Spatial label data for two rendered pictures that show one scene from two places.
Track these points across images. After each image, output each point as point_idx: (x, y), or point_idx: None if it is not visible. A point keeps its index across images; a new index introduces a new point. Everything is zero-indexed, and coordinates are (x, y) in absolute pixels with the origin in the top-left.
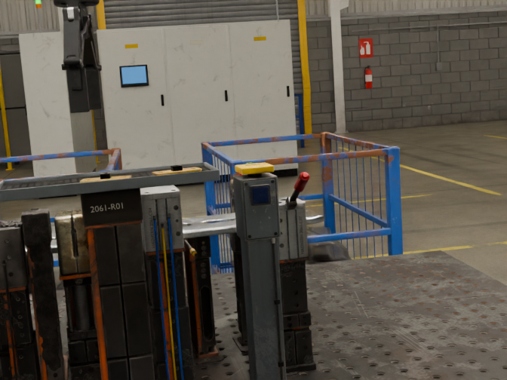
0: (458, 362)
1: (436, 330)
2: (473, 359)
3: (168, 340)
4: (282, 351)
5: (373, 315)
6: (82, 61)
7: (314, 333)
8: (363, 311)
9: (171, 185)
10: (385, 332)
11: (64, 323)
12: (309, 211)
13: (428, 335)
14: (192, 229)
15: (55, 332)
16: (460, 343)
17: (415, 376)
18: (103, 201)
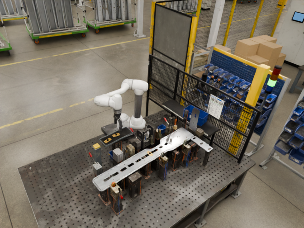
0: (68, 195)
1: (71, 210)
2: (64, 197)
3: None
4: None
5: (87, 216)
6: (114, 118)
7: (99, 201)
8: (90, 219)
9: (117, 154)
10: (83, 206)
11: (161, 194)
12: (96, 184)
13: (73, 206)
14: (116, 165)
15: None
16: (66, 204)
17: (76, 187)
18: None
